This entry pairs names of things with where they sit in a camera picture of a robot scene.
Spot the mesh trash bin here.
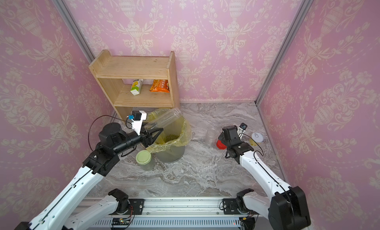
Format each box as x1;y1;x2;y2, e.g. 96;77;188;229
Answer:
154;146;186;163

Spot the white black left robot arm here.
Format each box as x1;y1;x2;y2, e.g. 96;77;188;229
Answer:
16;122;164;230

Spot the orange snack bag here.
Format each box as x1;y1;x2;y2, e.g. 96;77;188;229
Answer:
149;80;170;93

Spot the wooden two-tier shelf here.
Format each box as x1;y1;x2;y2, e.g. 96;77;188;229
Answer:
89;50;180;119

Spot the green-lidded clear jar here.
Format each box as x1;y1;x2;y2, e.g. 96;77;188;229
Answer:
136;150;155;171

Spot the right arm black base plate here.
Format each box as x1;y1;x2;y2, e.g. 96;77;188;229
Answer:
219;198;258;216

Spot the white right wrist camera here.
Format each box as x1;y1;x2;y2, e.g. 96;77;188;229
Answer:
237;123;247;139

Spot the small black circuit board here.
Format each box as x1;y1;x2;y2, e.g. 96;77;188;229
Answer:
111;218;130;227

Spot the green white carton box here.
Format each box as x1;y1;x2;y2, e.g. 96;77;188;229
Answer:
130;79;143;96

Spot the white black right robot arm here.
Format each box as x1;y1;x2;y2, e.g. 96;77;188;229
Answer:
218;126;311;230

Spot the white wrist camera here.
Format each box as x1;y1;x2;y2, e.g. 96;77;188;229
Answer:
237;123;247;139
128;111;147;135

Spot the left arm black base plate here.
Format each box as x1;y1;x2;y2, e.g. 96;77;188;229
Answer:
109;198;144;216

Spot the yellow can white lid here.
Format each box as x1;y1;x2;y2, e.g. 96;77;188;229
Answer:
249;132;264;146

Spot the aluminium mounting rail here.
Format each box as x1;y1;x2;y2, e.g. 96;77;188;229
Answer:
60;196;308;218

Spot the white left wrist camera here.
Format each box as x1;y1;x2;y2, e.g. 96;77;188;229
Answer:
128;111;147;135

